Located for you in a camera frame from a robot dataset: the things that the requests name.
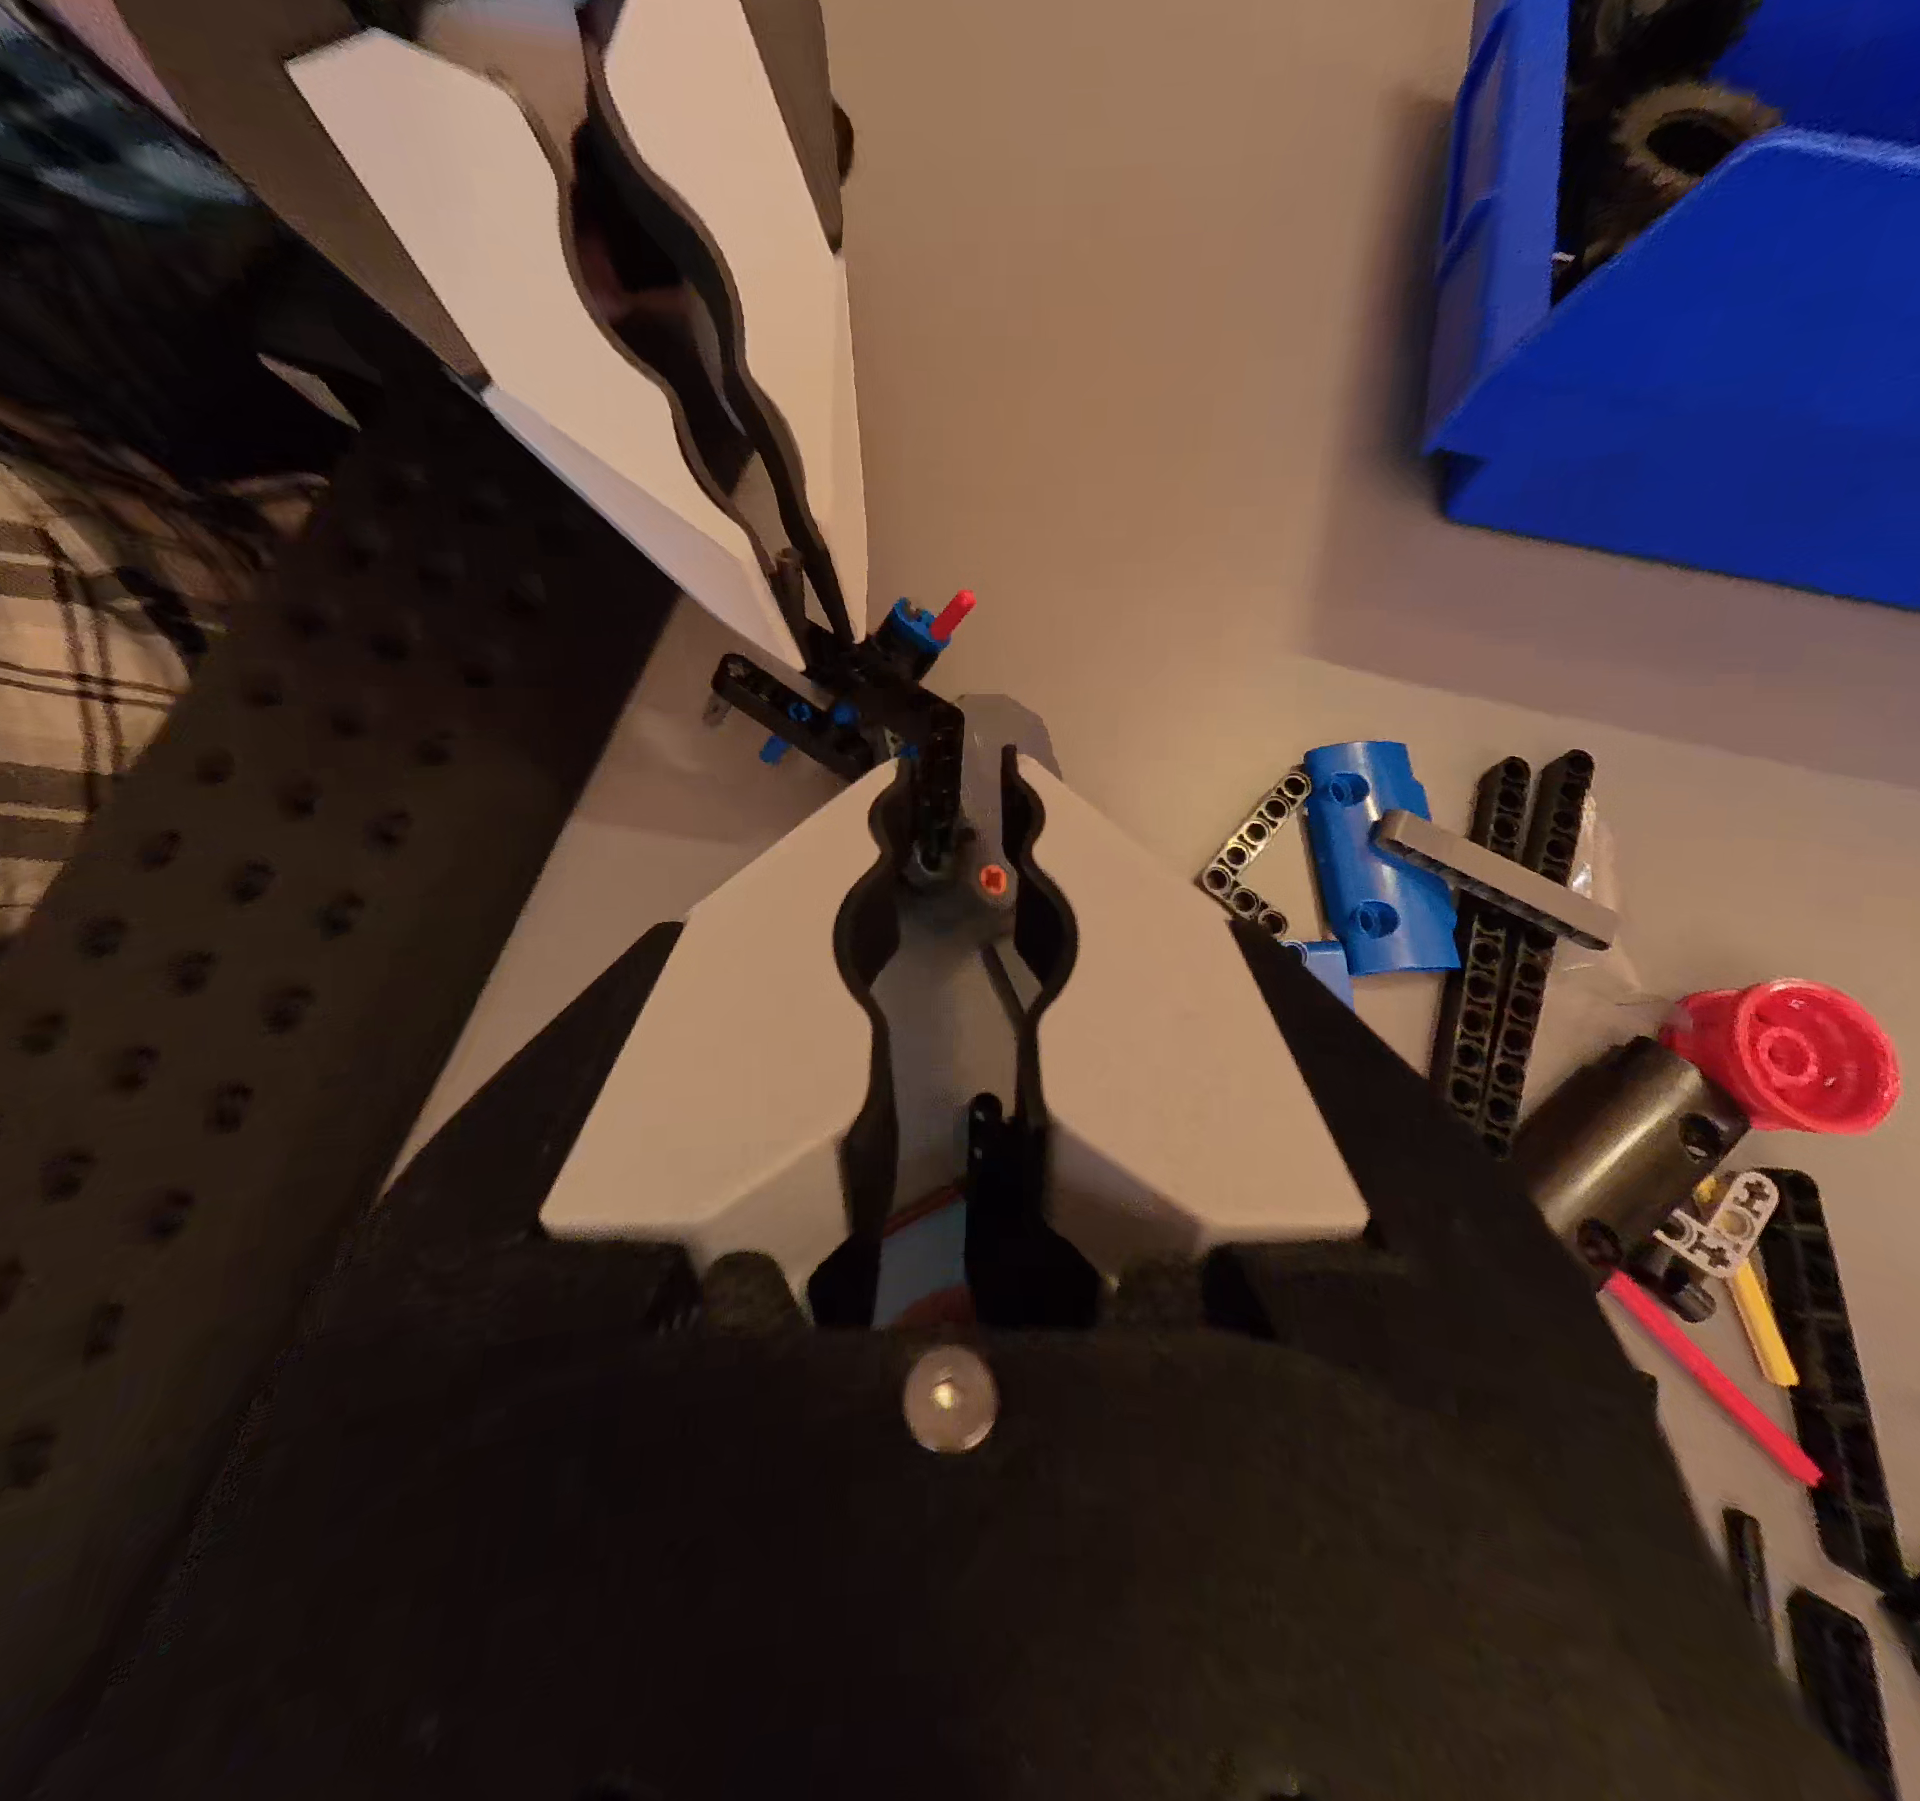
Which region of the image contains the dark grey toy beam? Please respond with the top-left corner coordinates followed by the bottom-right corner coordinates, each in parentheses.
top-left (1373, 808), bottom-right (1624, 953)

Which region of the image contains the blue storage bin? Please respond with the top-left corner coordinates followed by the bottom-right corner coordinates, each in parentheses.
top-left (1423, 0), bottom-right (1920, 611)

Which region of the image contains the red toy wheel hub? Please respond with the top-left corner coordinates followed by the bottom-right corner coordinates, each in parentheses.
top-left (1663, 978), bottom-right (1906, 1139)

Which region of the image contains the red toy axle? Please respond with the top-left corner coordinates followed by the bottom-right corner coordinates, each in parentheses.
top-left (1603, 1269), bottom-right (1829, 1490)

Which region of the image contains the black dimpled mat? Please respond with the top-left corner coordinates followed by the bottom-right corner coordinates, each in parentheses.
top-left (0, 375), bottom-right (689, 1801)

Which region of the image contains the person's left forearm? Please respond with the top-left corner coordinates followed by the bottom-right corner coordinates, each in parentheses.
top-left (0, 0), bottom-right (378, 486)

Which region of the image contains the toy brick motor assembly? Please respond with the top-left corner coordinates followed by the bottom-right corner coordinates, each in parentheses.
top-left (709, 588), bottom-right (1060, 1022)

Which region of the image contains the person's plaid shirt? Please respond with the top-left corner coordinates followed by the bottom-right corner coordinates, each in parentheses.
top-left (0, 466), bottom-right (337, 937)

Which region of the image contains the black toy cylinder piece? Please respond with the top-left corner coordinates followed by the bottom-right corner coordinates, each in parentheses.
top-left (1507, 1038), bottom-right (1757, 1258)

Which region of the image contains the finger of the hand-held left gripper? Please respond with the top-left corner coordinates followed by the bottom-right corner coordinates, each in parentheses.
top-left (283, 20), bottom-right (823, 665)
top-left (582, 0), bottom-right (872, 636)

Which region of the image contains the grey desk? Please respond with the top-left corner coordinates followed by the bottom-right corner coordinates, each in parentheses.
top-left (374, 0), bottom-right (1920, 1801)

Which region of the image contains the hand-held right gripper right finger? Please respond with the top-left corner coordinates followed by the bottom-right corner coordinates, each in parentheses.
top-left (965, 749), bottom-right (1374, 1330)

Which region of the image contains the long black toy beam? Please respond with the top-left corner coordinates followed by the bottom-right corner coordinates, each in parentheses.
top-left (1754, 1169), bottom-right (1918, 1589)

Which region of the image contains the black L-shaped toy beam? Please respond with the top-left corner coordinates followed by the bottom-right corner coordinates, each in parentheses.
top-left (1197, 769), bottom-right (1316, 943)

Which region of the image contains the blue curved toy panel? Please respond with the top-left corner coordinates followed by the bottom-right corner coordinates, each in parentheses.
top-left (1303, 739), bottom-right (1464, 978)

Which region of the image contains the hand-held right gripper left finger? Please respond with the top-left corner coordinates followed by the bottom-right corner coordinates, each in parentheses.
top-left (536, 763), bottom-right (906, 1327)

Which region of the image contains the white toy connector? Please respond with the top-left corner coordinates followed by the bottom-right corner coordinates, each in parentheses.
top-left (1656, 1170), bottom-right (1784, 1288)

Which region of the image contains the thin black toy axle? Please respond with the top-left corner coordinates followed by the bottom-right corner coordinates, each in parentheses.
top-left (1721, 1505), bottom-right (1784, 1643)

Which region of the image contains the yellow toy axle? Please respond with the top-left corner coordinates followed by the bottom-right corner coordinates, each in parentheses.
top-left (1724, 1252), bottom-right (1804, 1390)

